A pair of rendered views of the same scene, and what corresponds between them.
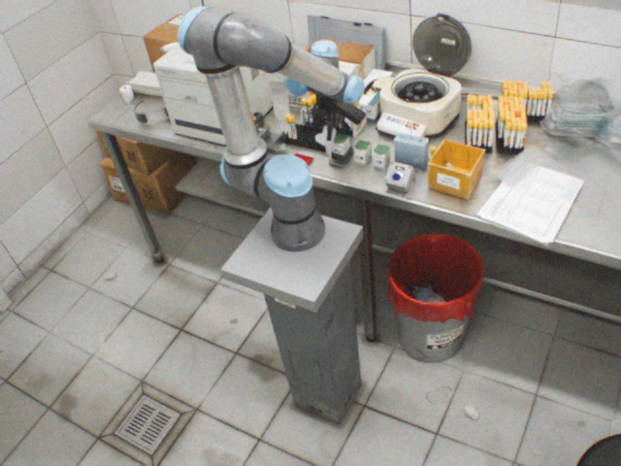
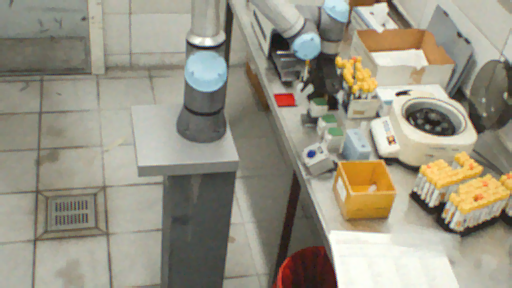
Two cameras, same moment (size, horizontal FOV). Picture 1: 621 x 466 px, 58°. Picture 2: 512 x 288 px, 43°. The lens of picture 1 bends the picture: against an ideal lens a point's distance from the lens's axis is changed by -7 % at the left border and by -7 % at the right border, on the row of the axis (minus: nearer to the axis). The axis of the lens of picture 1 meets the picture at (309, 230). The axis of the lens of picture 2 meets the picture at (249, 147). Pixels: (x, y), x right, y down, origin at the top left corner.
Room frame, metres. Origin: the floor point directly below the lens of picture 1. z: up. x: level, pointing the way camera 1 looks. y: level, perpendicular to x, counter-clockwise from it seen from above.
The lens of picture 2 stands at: (0.06, -1.05, 2.13)
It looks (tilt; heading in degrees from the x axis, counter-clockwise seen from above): 39 degrees down; 38
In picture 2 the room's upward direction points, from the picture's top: 8 degrees clockwise
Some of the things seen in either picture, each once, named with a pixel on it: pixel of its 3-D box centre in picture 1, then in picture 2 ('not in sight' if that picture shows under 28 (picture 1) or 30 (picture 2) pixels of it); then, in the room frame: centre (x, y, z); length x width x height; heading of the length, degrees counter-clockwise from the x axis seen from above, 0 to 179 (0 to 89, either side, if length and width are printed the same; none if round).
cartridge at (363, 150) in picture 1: (362, 152); (326, 126); (1.50, -0.21, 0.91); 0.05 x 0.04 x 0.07; 145
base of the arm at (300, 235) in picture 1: (296, 218); (202, 114); (1.18, 0.03, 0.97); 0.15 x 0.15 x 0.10
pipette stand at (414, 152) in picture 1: (410, 151); (355, 152); (1.45, -0.35, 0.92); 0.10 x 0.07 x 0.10; 57
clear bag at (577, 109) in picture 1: (580, 101); not in sight; (1.53, -0.97, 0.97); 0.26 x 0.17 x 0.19; 76
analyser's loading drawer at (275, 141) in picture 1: (254, 134); (284, 58); (1.69, 0.13, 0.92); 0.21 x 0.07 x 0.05; 55
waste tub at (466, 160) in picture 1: (456, 169); (363, 189); (1.33, -0.47, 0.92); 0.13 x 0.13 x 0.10; 52
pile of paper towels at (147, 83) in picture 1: (154, 83); not in sight; (2.21, 0.54, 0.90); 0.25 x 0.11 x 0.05; 55
